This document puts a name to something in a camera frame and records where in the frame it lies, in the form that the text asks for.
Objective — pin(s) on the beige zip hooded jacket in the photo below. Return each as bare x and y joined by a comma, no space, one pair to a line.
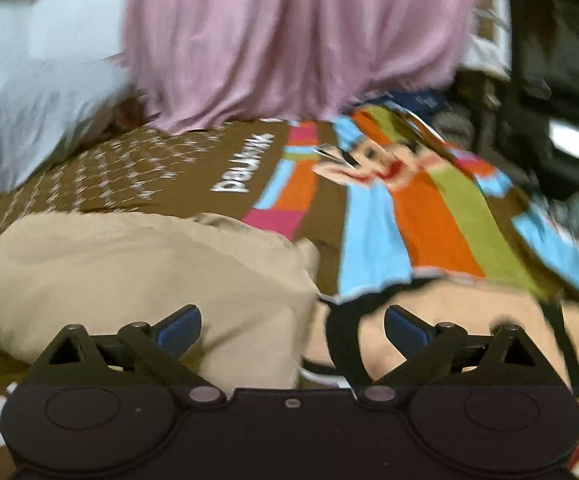
134,270

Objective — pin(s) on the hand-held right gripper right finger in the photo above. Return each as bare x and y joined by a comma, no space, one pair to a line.
405,331

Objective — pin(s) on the grey bundled duvet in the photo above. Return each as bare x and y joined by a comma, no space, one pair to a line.
34,125

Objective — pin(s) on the black mesh office chair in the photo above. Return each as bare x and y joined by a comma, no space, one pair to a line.
554,85

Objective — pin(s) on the pink curtain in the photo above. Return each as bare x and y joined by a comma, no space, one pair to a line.
294,40

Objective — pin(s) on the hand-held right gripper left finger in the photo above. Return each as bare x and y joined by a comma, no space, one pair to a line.
179,332

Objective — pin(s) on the brown colourful printed blanket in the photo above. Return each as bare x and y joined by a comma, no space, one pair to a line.
419,220

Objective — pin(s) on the dark blue clothes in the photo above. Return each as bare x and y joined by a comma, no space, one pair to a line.
414,101

